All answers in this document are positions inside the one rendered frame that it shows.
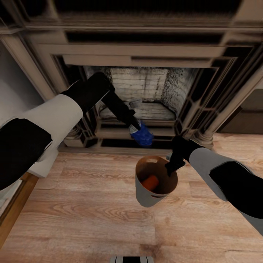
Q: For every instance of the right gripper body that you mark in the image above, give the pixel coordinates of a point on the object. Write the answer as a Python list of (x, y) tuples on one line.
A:
[(174, 164)]

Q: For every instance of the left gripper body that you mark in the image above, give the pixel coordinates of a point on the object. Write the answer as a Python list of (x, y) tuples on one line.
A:
[(121, 110)]

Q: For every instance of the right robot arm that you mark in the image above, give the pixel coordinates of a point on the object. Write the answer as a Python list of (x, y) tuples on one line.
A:
[(228, 178)]

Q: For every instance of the can of soda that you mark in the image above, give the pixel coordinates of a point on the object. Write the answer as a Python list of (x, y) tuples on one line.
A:
[(142, 136), (150, 183)]

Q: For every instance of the wood fireplace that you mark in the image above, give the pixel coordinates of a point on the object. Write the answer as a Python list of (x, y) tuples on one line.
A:
[(191, 62)]

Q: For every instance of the trash can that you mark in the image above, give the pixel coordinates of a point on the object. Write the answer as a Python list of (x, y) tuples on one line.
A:
[(166, 185)]

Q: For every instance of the cabinet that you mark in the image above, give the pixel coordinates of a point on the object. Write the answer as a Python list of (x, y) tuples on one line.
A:
[(248, 117)]

